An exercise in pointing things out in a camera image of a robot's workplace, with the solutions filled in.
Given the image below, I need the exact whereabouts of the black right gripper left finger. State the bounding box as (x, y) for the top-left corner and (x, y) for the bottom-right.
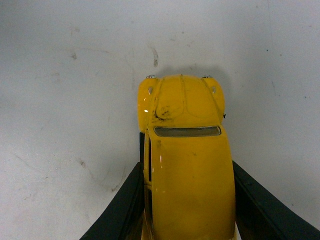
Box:
(81, 132), (145, 240)

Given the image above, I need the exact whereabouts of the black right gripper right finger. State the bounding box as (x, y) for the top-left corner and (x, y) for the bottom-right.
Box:
(233, 162), (320, 240)

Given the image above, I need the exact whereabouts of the yellow beetle toy car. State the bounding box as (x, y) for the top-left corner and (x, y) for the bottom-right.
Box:
(137, 74), (236, 240)

